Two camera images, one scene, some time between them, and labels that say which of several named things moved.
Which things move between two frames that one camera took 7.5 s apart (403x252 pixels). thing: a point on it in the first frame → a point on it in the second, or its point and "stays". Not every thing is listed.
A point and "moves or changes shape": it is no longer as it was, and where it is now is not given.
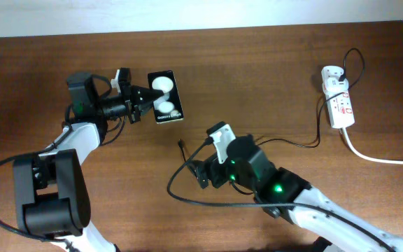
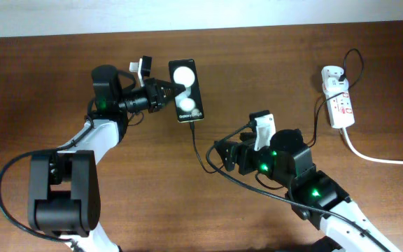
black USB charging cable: (322, 100) moves or changes shape
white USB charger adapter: (334, 86) stays
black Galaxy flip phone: (168, 106) moves or changes shape
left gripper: (134, 94) → (153, 87)
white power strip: (340, 105) stays
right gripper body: (222, 172) → (262, 159)
